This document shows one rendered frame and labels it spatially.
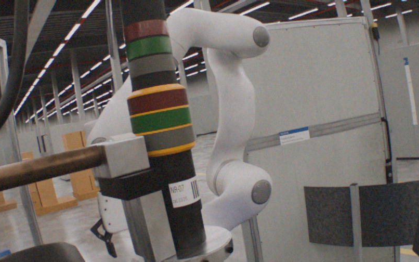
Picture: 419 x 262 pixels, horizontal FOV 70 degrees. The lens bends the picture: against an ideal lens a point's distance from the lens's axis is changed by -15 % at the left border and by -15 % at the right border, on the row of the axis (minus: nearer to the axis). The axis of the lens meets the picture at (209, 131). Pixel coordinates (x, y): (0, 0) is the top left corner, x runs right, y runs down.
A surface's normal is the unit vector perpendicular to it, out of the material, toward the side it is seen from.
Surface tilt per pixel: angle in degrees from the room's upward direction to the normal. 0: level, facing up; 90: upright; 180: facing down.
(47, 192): 90
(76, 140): 90
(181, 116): 90
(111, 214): 84
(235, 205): 111
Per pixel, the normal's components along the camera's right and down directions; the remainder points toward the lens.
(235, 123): -0.18, 0.23
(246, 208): 0.04, 0.54
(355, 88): 0.12, 0.04
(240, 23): -0.18, -0.32
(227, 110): -0.56, 0.13
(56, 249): 0.35, -0.90
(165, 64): 0.71, -0.08
